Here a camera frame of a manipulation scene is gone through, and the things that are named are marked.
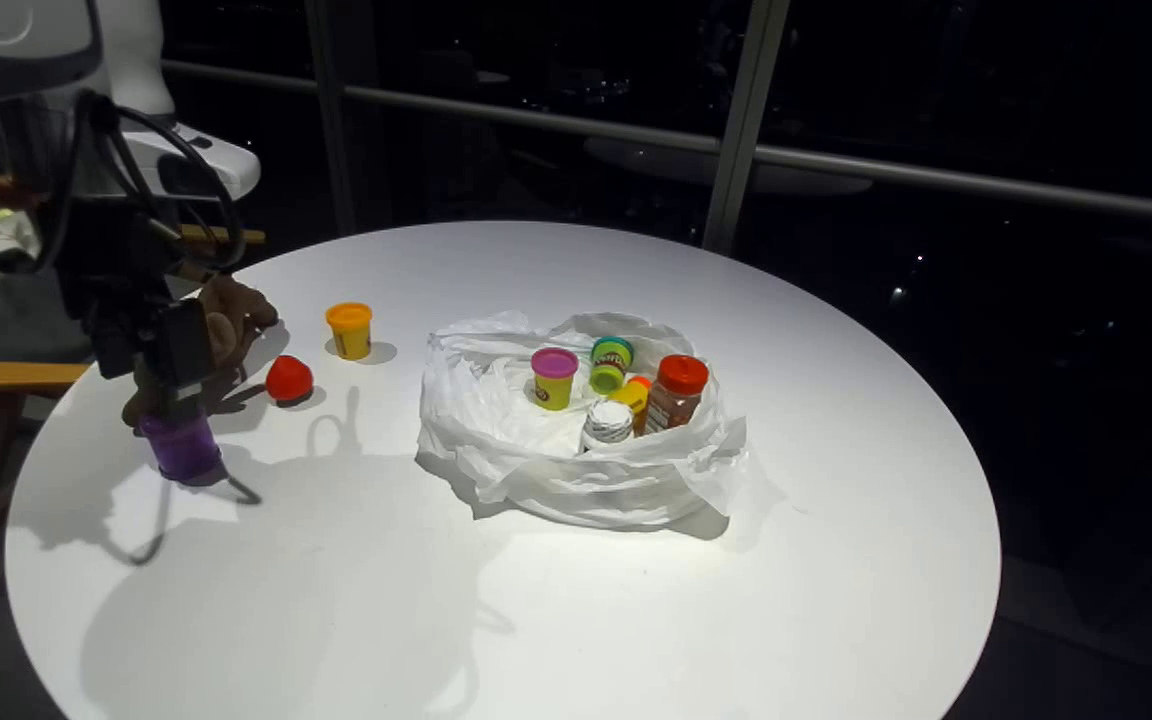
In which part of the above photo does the window frame railing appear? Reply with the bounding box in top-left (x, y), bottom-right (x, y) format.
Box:
top-left (163, 0), bottom-right (1152, 218)

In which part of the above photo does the brown plush moose toy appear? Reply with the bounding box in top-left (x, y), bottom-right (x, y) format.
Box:
top-left (123, 277), bottom-right (280, 433)

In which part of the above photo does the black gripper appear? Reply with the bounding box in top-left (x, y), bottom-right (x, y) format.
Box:
top-left (56, 197), bottom-right (211, 416)

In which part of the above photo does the red round lid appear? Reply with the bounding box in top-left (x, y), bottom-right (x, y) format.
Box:
top-left (266, 357), bottom-right (314, 404)

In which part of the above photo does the teal lid green dough tub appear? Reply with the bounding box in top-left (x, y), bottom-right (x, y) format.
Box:
top-left (589, 335), bottom-right (635, 396)

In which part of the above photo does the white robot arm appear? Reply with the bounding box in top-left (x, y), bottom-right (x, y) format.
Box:
top-left (0, 0), bottom-right (211, 424)

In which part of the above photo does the red lid spice bottle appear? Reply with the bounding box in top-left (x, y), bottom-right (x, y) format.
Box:
top-left (645, 357), bottom-right (709, 433)

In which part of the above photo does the white plastic bag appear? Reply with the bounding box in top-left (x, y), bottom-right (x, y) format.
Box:
top-left (415, 312), bottom-right (747, 527)

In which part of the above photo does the pink lid dough tub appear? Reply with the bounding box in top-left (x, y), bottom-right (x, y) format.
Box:
top-left (531, 348), bottom-right (582, 413)

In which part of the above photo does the orange lid yellow dough tub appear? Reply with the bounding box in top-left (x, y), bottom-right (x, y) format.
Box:
top-left (323, 298), bottom-right (374, 361)

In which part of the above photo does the purple dough tub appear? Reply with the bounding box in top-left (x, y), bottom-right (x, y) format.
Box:
top-left (146, 416), bottom-right (224, 488)

